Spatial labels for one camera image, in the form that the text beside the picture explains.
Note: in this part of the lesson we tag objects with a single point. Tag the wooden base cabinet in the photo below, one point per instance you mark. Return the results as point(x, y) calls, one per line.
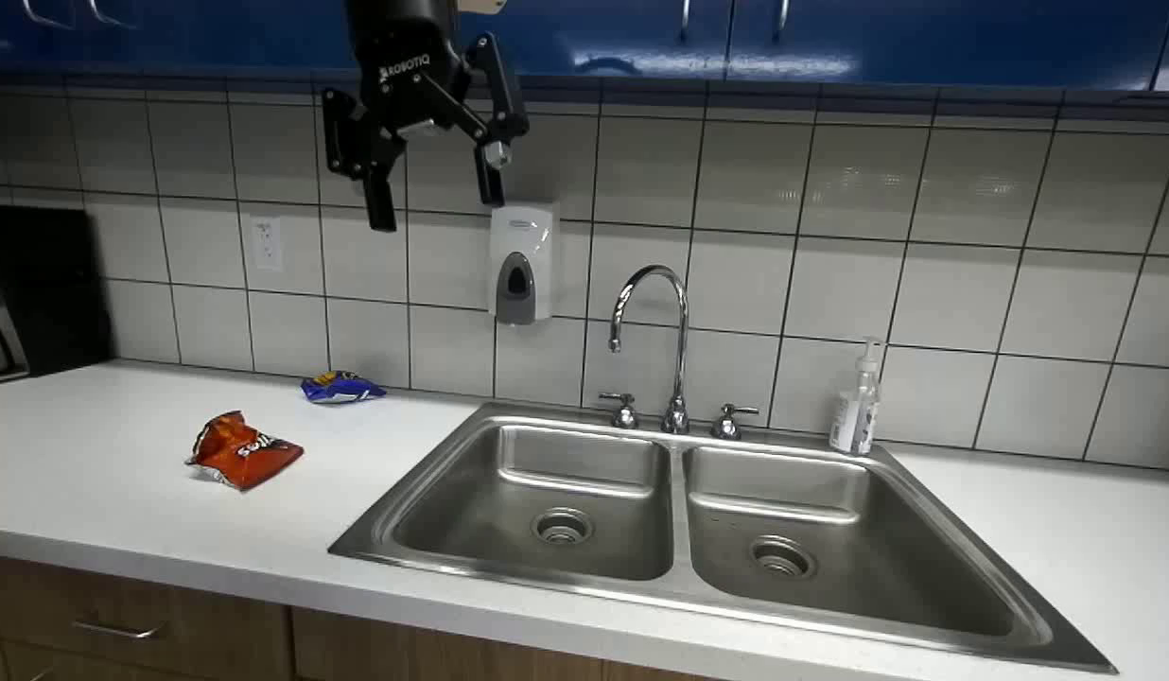
point(205, 637)

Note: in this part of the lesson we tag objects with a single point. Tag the white wall soap dispenser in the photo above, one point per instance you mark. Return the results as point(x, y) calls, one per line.
point(520, 246)

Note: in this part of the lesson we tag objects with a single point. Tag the red Doritos chip bag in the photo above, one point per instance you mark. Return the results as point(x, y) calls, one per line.
point(243, 452)

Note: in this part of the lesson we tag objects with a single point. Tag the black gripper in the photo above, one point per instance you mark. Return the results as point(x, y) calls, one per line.
point(399, 51)

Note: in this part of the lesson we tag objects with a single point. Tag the black countertop appliance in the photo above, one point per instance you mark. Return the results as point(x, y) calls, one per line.
point(55, 290)

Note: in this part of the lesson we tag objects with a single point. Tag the stainless steel double sink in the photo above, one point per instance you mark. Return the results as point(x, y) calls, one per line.
point(609, 505)

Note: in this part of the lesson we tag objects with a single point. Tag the white wall outlet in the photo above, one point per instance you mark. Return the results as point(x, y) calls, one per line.
point(267, 246)

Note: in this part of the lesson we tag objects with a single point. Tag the chrome gooseneck faucet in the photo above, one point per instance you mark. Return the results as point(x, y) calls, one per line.
point(678, 379)

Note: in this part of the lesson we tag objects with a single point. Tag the blue upper cabinet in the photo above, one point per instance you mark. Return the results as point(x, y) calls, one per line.
point(938, 41)

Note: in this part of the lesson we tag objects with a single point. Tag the blue chip bag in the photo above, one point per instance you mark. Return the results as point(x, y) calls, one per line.
point(342, 386)

